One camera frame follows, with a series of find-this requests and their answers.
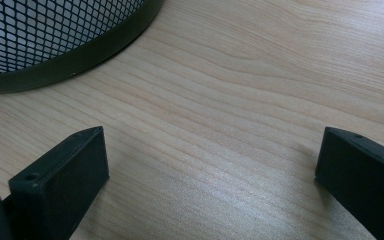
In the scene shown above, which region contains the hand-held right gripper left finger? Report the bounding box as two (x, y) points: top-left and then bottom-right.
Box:
(7, 125), (111, 240)

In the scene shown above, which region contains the black mesh trash bin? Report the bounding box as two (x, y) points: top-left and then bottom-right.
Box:
(0, 0), (165, 95)

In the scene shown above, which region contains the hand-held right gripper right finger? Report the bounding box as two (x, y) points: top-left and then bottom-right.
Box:
(314, 126), (384, 240)

